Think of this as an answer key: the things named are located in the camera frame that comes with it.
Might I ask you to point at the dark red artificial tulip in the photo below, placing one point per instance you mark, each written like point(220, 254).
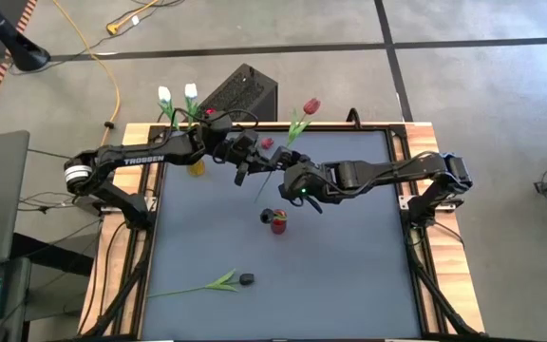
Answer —
point(246, 279)
point(262, 216)
point(267, 143)
point(312, 106)

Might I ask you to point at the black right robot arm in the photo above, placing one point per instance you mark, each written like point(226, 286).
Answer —
point(397, 171)

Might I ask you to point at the grey laptop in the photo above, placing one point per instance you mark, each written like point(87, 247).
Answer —
point(3, 214)

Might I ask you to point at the white artificial tulip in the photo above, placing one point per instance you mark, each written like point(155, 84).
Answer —
point(164, 93)
point(190, 90)

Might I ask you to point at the black diagonal support strut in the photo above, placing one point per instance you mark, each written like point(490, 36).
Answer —
point(120, 294)
point(437, 294)

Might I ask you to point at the red ribbed glass vase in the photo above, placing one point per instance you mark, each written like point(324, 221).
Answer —
point(278, 229)

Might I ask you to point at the black stand pole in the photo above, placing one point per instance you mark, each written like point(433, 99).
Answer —
point(3, 33)

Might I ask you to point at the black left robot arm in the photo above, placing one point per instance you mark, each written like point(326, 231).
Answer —
point(145, 160)

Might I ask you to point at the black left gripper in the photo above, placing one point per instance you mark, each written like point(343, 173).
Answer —
point(254, 159)

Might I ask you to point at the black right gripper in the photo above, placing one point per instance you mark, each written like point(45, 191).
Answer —
point(309, 180)

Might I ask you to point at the black perforated computer case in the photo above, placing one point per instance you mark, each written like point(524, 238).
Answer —
point(240, 95)

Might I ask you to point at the yellow ribbed glass vase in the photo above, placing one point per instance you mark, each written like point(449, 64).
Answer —
point(197, 168)

